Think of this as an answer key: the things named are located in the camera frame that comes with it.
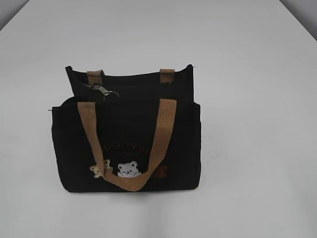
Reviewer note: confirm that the black canvas tote bag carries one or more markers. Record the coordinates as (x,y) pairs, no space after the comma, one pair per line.
(148,139)

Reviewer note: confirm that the silver metal snap hook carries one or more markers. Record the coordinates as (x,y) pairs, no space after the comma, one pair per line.
(102,90)

